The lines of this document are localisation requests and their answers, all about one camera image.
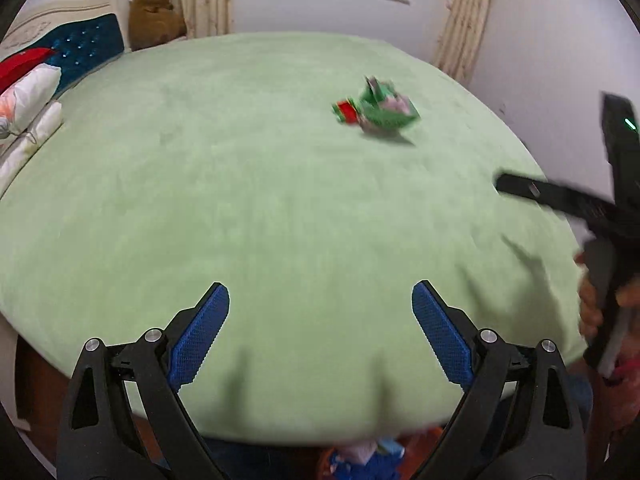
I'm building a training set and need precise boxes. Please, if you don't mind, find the blue tufted headboard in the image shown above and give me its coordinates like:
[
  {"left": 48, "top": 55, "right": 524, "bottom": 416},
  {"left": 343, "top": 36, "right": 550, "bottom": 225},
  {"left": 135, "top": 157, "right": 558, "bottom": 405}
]
[{"left": 1, "top": 0, "right": 130, "bottom": 94}]

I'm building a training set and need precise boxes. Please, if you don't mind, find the brown teddy bear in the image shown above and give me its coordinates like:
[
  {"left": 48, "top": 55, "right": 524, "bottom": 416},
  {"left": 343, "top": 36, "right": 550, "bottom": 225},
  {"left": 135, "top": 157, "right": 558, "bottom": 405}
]
[{"left": 128, "top": 0, "right": 186, "bottom": 51}]

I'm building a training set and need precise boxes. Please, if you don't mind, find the red green small wrapper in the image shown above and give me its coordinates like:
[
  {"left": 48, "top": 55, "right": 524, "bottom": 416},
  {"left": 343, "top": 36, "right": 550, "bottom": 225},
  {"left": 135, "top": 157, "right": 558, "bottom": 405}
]
[{"left": 332, "top": 99, "right": 360, "bottom": 125}]

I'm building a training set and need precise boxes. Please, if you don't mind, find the right floral curtain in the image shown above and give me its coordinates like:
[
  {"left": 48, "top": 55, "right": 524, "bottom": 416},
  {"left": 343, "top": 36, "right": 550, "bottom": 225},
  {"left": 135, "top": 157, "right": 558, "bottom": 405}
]
[{"left": 432, "top": 0, "right": 491, "bottom": 86}]

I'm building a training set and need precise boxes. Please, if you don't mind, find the orange trash bin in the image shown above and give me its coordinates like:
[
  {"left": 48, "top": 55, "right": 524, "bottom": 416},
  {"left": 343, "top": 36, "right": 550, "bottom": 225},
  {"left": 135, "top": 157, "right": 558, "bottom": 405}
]
[{"left": 316, "top": 426, "right": 444, "bottom": 479}]

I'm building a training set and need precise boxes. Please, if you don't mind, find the green bed blanket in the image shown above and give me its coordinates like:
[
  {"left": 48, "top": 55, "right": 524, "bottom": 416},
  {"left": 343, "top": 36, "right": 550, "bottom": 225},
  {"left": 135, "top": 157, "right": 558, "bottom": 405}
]
[{"left": 1, "top": 34, "right": 585, "bottom": 444}]

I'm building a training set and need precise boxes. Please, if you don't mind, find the white pillow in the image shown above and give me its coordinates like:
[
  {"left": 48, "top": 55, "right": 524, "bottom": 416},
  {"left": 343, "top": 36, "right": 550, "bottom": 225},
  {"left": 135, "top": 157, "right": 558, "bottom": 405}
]
[
  {"left": 0, "top": 101, "right": 63, "bottom": 197},
  {"left": 1, "top": 63, "right": 62, "bottom": 140}
]

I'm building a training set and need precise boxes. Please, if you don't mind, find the right hand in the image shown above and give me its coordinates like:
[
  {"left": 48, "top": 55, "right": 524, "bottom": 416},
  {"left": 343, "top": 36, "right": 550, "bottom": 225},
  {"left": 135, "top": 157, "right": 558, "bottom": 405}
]
[{"left": 574, "top": 251, "right": 640, "bottom": 340}]

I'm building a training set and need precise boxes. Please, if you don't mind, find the red pillow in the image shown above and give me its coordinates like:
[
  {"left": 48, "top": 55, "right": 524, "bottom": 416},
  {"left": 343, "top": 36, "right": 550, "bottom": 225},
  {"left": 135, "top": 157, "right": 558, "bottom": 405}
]
[{"left": 0, "top": 48, "right": 55, "bottom": 93}]

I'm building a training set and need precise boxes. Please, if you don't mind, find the lower white pillow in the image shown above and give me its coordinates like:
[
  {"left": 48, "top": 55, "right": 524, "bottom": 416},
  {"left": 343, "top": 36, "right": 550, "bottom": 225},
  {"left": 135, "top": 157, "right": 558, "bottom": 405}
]
[{"left": 0, "top": 101, "right": 63, "bottom": 197}]

